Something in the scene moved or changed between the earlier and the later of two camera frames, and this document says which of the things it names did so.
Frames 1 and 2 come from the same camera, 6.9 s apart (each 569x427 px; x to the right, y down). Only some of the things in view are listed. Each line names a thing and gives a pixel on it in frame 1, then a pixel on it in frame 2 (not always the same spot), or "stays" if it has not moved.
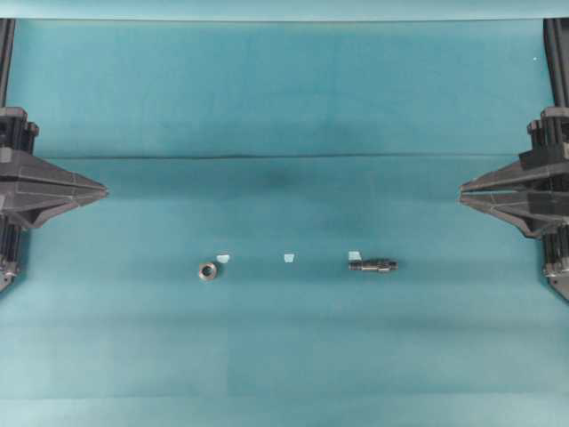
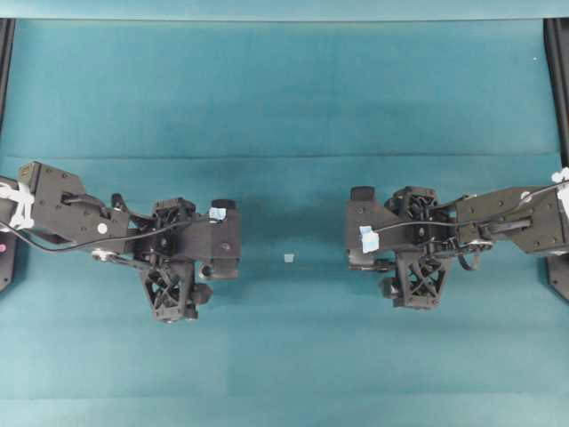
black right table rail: x=556 y=42 stays
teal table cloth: x=283 y=241 stays
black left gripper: x=35 y=189 -> x=162 y=239
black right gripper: x=543 y=169 -> x=413 y=220
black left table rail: x=6 y=44 stays
